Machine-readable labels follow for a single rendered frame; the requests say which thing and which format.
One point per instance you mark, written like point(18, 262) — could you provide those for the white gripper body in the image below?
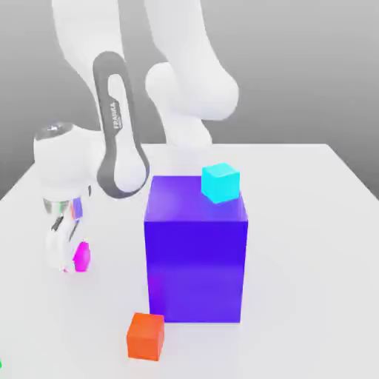
point(59, 248)

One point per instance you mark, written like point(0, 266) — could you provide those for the small magenta cube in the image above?
point(81, 257)

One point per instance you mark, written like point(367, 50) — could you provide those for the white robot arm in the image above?
point(183, 59)

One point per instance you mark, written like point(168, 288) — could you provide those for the small orange cube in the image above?
point(145, 337)

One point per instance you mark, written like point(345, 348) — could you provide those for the small cyan cube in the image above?
point(220, 183)

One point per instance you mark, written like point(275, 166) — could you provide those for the large blue box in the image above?
point(195, 266)

